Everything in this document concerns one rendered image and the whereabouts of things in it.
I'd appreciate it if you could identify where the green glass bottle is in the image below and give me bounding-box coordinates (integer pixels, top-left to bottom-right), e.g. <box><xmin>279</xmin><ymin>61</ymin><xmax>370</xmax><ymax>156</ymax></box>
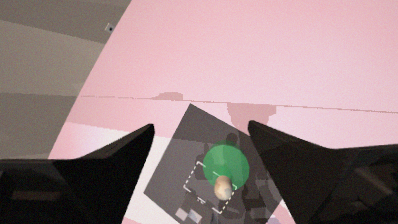
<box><xmin>203</xmin><ymin>140</ymin><xmax>250</xmax><ymax>200</ymax></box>

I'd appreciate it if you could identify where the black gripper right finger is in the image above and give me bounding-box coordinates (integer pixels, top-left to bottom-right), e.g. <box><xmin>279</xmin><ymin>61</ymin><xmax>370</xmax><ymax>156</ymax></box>
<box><xmin>248</xmin><ymin>120</ymin><xmax>398</xmax><ymax>224</ymax></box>

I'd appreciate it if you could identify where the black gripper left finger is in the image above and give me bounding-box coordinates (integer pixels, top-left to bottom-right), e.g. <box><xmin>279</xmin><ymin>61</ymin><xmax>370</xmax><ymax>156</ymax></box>
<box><xmin>0</xmin><ymin>123</ymin><xmax>155</xmax><ymax>224</ymax></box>

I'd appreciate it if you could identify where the dark grey square mat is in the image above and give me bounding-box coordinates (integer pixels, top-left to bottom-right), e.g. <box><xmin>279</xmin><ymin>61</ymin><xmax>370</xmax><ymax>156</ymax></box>
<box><xmin>143</xmin><ymin>103</ymin><xmax>282</xmax><ymax>224</ymax></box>

